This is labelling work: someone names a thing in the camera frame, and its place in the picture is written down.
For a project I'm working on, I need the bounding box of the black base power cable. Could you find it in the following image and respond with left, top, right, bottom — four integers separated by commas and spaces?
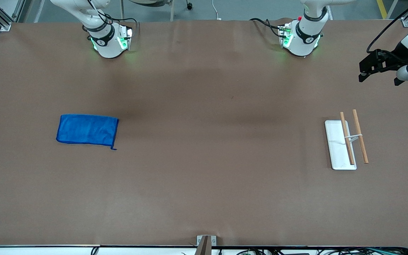
249, 18, 287, 38
113, 17, 141, 36

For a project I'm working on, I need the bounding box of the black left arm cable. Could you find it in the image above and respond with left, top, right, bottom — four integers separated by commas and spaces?
367, 0, 408, 53

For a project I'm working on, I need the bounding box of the brown table cover sheet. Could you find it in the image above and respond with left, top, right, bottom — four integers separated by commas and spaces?
0, 18, 408, 247

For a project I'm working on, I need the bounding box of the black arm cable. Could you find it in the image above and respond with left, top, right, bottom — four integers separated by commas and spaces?
367, 0, 408, 53
86, 0, 114, 25

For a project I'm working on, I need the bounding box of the stool with caster wheel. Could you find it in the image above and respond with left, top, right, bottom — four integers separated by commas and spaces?
120, 0, 194, 22

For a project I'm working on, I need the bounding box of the grey metal mount bracket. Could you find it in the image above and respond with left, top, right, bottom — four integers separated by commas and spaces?
196, 235, 217, 255

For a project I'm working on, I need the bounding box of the white floor cable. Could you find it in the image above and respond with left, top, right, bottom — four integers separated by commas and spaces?
211, 0, 223, 20

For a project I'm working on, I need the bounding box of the white rack base plate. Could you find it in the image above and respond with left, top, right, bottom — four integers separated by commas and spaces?
324, 120, 357, 170

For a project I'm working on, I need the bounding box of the blue towel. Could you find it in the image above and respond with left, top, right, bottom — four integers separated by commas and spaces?
56, 114, 119, 151

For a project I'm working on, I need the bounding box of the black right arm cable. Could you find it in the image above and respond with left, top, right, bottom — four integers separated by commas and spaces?
86, 0, 114, 25

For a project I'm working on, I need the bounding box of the wooden rack rod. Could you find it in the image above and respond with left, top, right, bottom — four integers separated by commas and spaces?
352, 109, 369, 164
340, 112, 355, 165

